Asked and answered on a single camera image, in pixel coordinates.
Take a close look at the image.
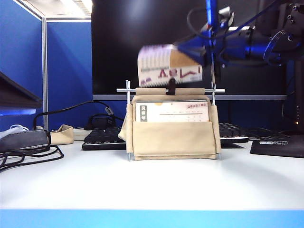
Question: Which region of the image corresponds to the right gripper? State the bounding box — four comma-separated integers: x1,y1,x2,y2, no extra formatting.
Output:
175,25,269,67

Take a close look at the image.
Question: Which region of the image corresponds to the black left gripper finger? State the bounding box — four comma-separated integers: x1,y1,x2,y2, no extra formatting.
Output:
0,71,44,110

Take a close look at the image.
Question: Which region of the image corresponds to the white calendar page with print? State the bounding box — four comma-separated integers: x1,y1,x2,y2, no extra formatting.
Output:
137,44,203,87

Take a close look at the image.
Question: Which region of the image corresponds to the beige fabric calendar stand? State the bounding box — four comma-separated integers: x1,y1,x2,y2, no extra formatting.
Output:
116,80,226,162

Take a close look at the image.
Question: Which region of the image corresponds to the white desk calendar card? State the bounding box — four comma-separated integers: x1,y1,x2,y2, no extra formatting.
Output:
135,101,210,123

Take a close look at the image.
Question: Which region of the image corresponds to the dark grey oblong case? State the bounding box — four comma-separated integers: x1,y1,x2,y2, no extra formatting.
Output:
0,130,51,152

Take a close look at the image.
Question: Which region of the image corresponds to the beige fabric pouch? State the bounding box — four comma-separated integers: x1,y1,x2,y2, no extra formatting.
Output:
50,124,75,145

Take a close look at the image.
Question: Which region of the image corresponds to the large black computer monitor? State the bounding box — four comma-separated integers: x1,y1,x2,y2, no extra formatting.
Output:
91,0,288,101

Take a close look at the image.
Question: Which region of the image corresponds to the white power strip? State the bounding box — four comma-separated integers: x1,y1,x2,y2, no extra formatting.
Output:
73,127,92,141

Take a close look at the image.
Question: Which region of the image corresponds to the black power adapter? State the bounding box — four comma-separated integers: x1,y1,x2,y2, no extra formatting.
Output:
84,115,113,131

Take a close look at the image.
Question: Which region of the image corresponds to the black computer keyboard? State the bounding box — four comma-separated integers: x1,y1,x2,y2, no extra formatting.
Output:
82,122,249,151

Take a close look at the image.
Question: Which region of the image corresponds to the ceiling light panel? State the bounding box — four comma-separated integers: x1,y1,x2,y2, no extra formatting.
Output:
59,0,92,17

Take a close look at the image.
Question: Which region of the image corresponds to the black monitor with HSO logo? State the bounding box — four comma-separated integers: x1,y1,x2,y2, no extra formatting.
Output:
286,59,304,133

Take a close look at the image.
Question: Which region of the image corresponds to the black flat pad with label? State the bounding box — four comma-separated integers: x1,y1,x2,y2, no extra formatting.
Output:
249,138,304,159

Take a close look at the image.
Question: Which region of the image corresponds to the black looped gripper cable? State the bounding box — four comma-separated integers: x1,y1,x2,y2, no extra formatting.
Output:
187,7,214,39

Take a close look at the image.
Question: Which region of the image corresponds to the white thin cord bundle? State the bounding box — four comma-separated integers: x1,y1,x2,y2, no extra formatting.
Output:
0,124,29,140

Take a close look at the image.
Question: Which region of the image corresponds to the aluminium partition post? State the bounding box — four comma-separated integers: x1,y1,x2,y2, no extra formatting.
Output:
41,16,49,131

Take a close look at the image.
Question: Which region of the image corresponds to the brown leather snap strap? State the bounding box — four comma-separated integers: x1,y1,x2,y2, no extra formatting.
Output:
165,78,177,95

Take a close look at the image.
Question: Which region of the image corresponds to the black cable with ferrite bead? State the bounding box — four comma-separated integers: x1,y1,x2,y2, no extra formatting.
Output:
32,100,126,130

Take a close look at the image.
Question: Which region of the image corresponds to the black cable with metal plug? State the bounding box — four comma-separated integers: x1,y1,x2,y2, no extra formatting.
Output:
0,144,65,173

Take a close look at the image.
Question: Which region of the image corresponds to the black cable bundle behind keyboard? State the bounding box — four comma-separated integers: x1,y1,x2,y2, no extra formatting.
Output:
235,125,294,141

